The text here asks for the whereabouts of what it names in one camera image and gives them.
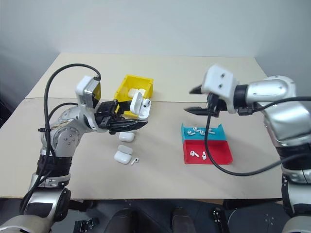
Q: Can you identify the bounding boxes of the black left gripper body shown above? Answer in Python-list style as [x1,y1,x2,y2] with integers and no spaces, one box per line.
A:
[94,100,124,133]

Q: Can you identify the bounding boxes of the yellow plastic bin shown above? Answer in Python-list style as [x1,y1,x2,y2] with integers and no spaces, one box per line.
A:
[113,74,154,117]

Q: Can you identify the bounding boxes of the blue and red plastic tray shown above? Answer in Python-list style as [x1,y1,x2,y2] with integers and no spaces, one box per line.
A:
[180,122,234,165]

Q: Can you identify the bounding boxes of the black round floor platform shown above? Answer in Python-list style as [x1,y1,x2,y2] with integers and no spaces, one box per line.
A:
[228,202,292,233]

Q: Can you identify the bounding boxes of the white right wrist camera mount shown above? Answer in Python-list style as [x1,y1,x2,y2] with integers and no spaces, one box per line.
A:
[201,64,238,114]

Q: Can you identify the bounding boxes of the black metal bracket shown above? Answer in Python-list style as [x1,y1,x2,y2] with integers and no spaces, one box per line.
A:
[211,208,225,233]

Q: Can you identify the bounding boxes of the dark rounded shoe shape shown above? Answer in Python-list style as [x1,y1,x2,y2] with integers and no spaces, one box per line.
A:
[103,208,136,233]
[171,206,195,233]

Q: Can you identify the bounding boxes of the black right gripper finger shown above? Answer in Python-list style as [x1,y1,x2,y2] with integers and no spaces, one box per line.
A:
[189,83,203,95]
[184,106,209,116]

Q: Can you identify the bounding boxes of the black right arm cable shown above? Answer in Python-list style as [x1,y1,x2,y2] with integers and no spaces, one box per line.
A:
[204,96,311,176]

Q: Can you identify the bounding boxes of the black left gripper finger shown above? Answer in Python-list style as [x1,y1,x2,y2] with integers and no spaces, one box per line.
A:
[117,101,133,114]
[108,118,149,135]

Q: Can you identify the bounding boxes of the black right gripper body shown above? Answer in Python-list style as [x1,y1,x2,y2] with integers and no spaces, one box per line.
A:
[205,93,228,118]

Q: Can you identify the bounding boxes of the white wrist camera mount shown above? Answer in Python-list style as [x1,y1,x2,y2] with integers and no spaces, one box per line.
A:
[201,64,238,114]
[75,75,102,110]

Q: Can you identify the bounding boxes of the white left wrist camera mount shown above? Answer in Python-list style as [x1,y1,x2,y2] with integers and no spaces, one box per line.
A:
[75,75,102,110]

